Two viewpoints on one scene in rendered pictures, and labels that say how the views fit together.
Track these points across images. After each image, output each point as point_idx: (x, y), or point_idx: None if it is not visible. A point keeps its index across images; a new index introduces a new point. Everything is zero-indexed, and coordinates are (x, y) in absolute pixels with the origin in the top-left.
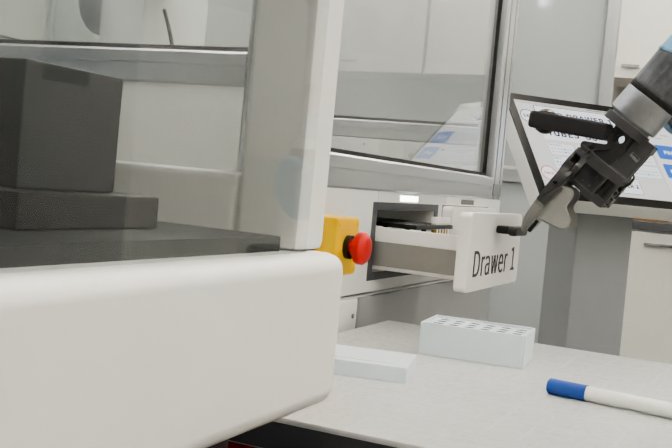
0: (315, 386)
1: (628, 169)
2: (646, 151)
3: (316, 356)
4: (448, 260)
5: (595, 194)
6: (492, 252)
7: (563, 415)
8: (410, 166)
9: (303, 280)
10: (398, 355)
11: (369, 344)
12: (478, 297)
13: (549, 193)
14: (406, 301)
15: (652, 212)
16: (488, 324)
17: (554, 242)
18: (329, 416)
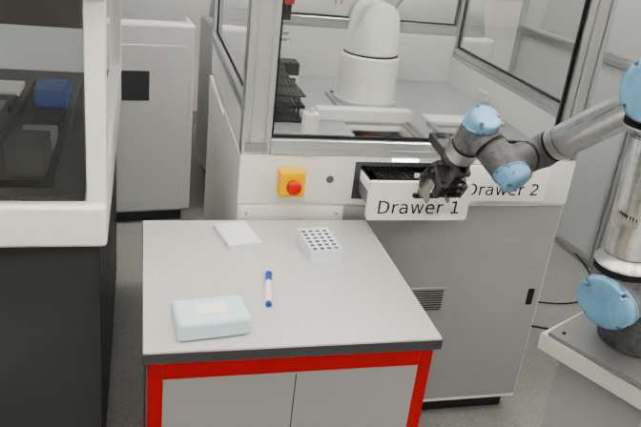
0: (90, 241)
1: (448, 181)
2: (454, 174)
3: (88, 233)
4: None
5: (433, 190)
6: (412, 202)
7: (232, 284)
8: (403, 144)
9: (73, 213)
10: (250, 239)
11: (293, 230)
12: (533, 219)
13: (422, 181)
14: None
15: None
16: (334, 239)
17: None
18: (155, 252)
